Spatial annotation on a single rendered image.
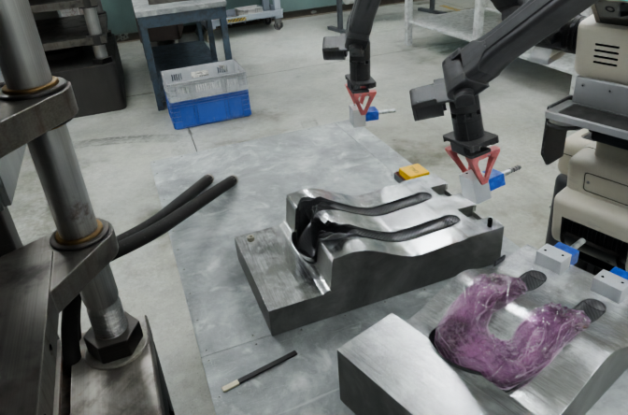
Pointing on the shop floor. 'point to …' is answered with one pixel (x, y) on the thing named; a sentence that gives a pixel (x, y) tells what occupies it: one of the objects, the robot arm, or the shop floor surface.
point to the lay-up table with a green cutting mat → (460, 25)
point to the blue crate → (209, 109)
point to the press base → (164, 389)
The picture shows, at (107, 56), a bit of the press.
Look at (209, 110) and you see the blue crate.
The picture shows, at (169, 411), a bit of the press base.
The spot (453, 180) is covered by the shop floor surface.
